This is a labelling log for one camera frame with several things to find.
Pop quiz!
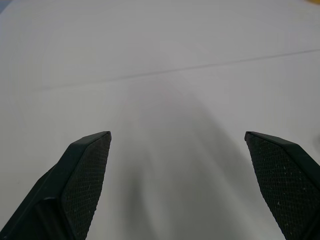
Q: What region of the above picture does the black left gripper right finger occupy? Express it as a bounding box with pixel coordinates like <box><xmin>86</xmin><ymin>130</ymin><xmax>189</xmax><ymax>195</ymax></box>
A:
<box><xmin>244</xmin><ymin>131</ymin><xmax>320</xmax><ymax>240</ymax></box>

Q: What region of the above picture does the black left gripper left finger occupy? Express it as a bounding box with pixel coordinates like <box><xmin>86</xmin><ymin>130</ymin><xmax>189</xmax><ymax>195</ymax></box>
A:
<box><xmin>0</xmin><ymin>130</ymin><xmax>112</xmax><ymax>240</ymax></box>

